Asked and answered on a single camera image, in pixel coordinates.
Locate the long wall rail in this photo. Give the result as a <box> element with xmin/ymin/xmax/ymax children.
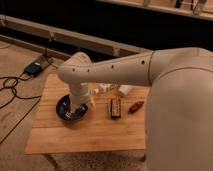
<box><xmin>0</xmin><ymin>14</ymin><xmax>149</xmax><ymax>57</ymax></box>

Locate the black power adapter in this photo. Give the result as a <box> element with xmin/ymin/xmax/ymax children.
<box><xmin>24</xmin><ymin>63</ymin><xmax>42</xmax><ymax>76</ymax></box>

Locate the dark round bowl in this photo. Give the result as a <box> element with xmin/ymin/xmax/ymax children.
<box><xmin>56</xmin><ymin>95</ymin><xmax>88</xmax><ymax>122</ymax></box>

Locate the red pepper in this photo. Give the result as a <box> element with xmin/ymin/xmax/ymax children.
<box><xmin>129</xmin><ymin>101</ymin><xmax>144</xmax><ymax>114</ymax></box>

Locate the wooden table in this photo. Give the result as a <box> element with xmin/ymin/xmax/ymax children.
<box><xmin>25</xmin><ymin>74</ymin><xmax>149</xmax><ymax>154</ymax></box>

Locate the upper wooden shelf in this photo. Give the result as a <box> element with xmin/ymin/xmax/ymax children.
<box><xmin>98</xmin><ymin>0</ymin><xmax>213</xmax><ymax>21</ymax></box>

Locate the white ceramic cup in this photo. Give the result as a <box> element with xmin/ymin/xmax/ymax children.
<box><xmin>118</xmin><ymin>85</ymin><xmax>134</xmax><ymax>97</ymax></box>

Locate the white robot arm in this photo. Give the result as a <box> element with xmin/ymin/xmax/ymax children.
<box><xmin>58</xmin><ymin>47</ymin><xmax>213</xmax><ymax>171</ymax></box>

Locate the white tube package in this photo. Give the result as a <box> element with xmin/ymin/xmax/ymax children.
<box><xmin>94</xmin><ymin>83</ymin><xmax>117</xmax><ymax>94</ymax></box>

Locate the black floor cable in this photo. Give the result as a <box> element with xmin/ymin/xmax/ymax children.
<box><xmin>0</xmin><ymin>61</ymin><xmax>68</xmax><ymax>145</ymax></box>

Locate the black rectangular box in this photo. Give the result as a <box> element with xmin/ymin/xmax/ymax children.
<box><xmin>110</xmin><ymin>98</ymin><xmax>121</xmax><ymax>119</ymax></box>

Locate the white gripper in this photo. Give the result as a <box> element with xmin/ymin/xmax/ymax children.
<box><xmin>69</xmin><ymin>83</ymin><xmax>95</xmax><ymax>110</ymax></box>

